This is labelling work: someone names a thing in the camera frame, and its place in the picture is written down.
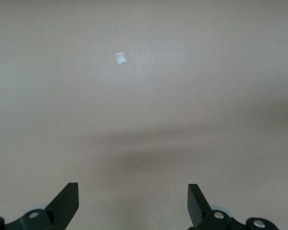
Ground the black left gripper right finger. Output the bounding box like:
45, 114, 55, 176
187, 184, 245, 230

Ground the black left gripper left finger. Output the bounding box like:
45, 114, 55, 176
3, 182, 79, 230

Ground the brown table cover sheet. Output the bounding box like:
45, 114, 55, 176
0, 0, 288, 230

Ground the small clear tape piece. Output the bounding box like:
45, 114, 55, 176
116, 52, 127, 65

